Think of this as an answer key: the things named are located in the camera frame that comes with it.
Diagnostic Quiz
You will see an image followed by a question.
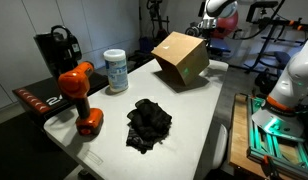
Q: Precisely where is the brown cardboard box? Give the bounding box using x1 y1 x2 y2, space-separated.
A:
151 32 210 86

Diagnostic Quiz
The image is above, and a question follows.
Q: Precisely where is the black crumpled cloth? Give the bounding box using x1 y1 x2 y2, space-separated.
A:
126 99 172 154

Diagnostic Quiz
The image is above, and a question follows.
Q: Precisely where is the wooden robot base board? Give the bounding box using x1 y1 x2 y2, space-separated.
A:
227 92 308 180

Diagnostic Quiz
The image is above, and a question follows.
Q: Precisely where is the black exercise bike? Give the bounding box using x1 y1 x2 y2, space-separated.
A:
146 0 169 45

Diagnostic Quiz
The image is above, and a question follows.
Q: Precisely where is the orange cordless drill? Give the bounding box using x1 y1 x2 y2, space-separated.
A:
58 62 103 136

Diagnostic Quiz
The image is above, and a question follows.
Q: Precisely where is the black weight bench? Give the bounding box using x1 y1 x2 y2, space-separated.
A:
238 0 308 76

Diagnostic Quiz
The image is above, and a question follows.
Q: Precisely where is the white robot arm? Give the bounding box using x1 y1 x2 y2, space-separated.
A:
201 0 308 112

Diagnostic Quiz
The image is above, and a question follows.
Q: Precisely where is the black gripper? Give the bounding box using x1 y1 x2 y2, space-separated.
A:
201 17 217 30

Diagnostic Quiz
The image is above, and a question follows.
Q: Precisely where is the green lit aluminium frame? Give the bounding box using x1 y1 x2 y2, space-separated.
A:
247 97 308 180

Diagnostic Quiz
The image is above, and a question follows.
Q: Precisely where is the white wipes canister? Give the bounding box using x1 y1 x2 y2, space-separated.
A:
103 49 128 92

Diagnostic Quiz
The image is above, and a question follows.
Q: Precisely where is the red exercise ball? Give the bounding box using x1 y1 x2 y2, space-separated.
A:
212 12 238 39

